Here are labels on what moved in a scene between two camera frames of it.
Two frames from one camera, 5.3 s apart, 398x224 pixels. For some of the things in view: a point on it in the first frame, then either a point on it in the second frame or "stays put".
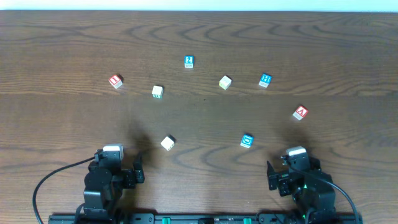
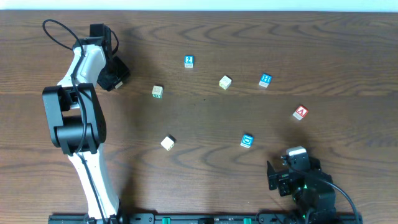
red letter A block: (300, 112) stays put
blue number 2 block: (188, 61) stays put
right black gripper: (278, 179) stays put
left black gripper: (134, 175) → (115, 76)
